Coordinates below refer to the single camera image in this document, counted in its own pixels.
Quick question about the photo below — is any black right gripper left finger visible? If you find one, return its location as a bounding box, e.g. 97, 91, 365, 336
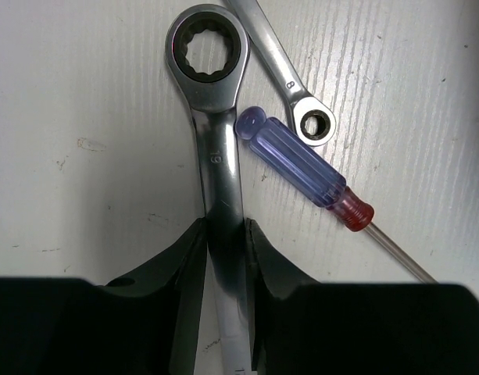
0, 219, 207, 374

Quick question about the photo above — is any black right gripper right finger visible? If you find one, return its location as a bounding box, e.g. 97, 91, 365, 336
245, 220, 479, 374

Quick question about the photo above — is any blue red screwdriver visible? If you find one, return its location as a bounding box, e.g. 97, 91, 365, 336
235, 106, 436, 284

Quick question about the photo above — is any small ratchet wrench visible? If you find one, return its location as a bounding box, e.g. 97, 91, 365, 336
229, 1, 337, 147

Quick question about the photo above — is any large ratchet wrench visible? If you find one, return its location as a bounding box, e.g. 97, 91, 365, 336
165, 4, 252, 374

